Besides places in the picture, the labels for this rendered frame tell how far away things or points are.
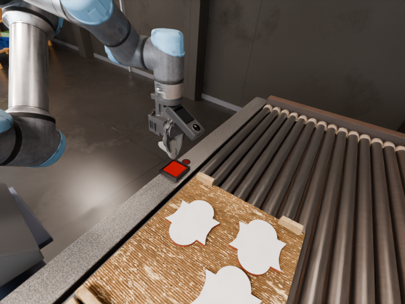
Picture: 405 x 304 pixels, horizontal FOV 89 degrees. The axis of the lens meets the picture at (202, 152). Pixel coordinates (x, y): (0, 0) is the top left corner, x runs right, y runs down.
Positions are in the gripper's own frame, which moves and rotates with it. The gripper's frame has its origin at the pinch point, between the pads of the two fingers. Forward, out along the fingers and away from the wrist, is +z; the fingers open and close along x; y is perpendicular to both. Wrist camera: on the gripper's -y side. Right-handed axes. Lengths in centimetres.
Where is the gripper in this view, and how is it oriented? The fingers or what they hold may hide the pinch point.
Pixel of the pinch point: (175, 156)
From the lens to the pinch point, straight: 67.2
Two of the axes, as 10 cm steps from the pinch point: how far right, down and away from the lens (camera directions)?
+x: -5.5, 4.7, -6.9
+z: -0.8, 7.9, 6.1
